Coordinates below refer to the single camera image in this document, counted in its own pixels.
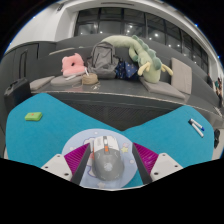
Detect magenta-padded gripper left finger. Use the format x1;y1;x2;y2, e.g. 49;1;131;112
40;143;92;186

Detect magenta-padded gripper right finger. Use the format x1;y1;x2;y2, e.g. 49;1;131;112
132;142;184;186

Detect grey computer mouse orange accents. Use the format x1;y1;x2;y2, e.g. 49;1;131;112
90;135;125;182

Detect round light blue mouse pad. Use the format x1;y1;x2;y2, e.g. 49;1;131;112
61;128;144;190

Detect white marker black cap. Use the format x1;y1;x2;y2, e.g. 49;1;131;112
187;119;205;138

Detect small green eraser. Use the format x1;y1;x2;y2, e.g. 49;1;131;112
24;111;44;122

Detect white marker blue cap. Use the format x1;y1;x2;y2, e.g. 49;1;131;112
190;118;205;132

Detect large grey flat seat cushion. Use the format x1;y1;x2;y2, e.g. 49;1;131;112
139;77;186;100

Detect black bag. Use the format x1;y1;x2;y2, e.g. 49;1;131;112
213;128;222;149

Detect tan twine spool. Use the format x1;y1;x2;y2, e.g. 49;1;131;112
81;72;99;86

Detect small grey flat seat cushion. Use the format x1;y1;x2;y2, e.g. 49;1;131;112
29;75;56;92

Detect black suitcase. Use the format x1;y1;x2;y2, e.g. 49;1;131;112
3;49;34;114

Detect beige upright cushion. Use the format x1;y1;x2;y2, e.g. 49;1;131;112
170;57;193;96

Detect dark blue patterned bag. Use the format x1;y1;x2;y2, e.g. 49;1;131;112
114;60;140;81

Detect long green dragon plush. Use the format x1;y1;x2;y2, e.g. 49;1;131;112
100;34;174;84

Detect pink plush pillow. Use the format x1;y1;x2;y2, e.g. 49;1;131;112
61;52;86;78

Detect person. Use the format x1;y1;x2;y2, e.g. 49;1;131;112
214;77;224;108

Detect grey backpack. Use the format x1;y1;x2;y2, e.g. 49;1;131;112
85;41;120;80

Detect dark glass window wall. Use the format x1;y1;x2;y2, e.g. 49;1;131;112
73;7;210;71

